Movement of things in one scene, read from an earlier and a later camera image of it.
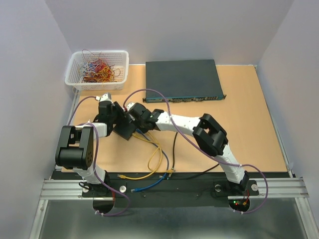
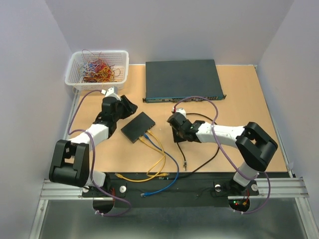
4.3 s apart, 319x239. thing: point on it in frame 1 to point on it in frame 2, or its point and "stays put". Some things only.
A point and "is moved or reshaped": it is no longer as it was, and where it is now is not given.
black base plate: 171,189 stays put
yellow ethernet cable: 154,143 is moved or reshaped
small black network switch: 125,130 is moved or reshaped
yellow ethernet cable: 122,176 to 119,176
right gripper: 142,129 to 176,137
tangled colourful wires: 96,69 stays put
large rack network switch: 190,80 stays put
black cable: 173,157 to 185,165
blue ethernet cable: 161,179 to 144,194
